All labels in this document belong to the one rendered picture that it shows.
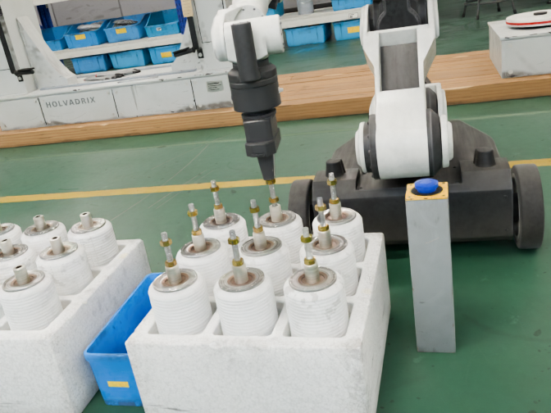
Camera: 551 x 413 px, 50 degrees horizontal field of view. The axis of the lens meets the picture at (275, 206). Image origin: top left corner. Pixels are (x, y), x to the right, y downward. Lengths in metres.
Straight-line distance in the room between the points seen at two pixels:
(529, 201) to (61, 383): 1.02
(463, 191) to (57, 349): 0.91
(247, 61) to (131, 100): 2.30
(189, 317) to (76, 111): 2.56
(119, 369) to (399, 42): 0.91
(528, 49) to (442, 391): 2.08
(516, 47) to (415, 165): 1.73
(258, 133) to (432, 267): 0.39
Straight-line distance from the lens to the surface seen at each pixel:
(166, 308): 1.00
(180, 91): 3.17
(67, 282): 1.25
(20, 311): 1.17
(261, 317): 0.96
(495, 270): 1.45
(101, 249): 1.34
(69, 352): 1.18
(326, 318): 0.92
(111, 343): 1.24
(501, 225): 1.45
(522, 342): 1.22
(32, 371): 1.19
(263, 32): 1.05
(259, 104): 1.06
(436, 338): 1.17
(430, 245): 1.07
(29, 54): 3.73
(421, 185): 1.04
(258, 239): 1.05
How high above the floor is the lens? 0.71
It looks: 22 degrees down
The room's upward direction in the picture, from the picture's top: 9 degrees counter-clockwise
